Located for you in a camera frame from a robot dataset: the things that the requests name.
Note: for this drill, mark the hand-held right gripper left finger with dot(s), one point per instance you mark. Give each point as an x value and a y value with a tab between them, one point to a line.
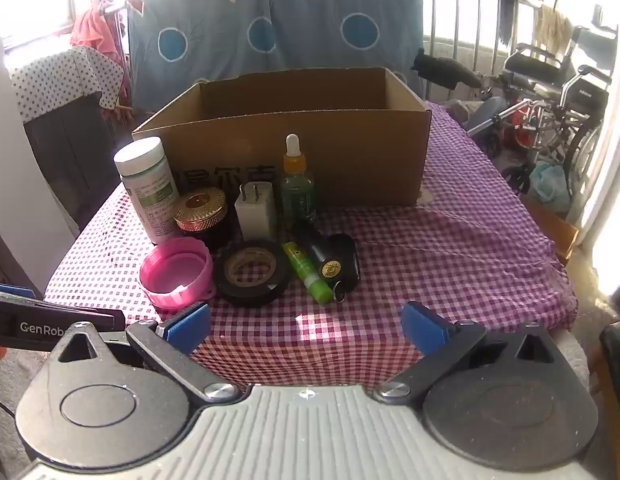
192	322

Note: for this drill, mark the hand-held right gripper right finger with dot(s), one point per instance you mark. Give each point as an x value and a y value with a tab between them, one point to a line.
422	327

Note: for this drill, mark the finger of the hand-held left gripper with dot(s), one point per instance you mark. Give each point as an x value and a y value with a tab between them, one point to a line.
12	290

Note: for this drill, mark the black electrical tape roll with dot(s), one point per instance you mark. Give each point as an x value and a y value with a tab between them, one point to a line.
229	287

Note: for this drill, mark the pink plastic lid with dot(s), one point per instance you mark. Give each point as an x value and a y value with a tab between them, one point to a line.
174	272

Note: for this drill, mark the black cylinder with gold end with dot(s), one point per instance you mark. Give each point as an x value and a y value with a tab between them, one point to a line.
322	255

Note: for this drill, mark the purple checked tablecloth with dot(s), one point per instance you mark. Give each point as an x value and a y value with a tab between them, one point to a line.
440	260

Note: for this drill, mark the black jar with gold lid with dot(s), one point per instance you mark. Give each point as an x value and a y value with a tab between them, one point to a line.
200	212

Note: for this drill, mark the white charger plug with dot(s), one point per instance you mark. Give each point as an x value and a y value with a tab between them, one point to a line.
255	212

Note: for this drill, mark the white pill bottle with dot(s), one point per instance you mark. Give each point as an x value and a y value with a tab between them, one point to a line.
147	185

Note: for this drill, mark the dark grey cabinet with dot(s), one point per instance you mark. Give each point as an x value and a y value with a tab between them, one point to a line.
69	155

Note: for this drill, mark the small brown cardboard box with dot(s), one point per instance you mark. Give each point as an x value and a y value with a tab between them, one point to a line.
557	232

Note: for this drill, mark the green dropper bottle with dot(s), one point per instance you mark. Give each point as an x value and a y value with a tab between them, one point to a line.
297	185

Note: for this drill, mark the light blue plastic bag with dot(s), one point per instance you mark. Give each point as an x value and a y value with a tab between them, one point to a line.
550	185

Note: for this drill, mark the white star-print cloth cover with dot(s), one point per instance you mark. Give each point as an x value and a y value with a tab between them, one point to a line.
54	75

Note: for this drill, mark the red tricycle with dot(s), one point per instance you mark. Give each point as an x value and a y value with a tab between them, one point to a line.
522	125

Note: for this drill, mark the pink hanging garment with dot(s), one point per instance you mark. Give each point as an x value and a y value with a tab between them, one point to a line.
97	30

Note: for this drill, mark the black wheelchair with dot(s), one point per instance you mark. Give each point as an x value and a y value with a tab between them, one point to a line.
575	90

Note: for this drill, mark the metal window railing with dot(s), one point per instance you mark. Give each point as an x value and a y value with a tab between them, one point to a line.
455	15

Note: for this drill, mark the blue sheet with circles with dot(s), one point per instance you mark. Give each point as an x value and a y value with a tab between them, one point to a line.
300	20

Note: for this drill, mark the beige hanging towel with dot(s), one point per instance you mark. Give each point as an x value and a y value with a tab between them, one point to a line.
552	30

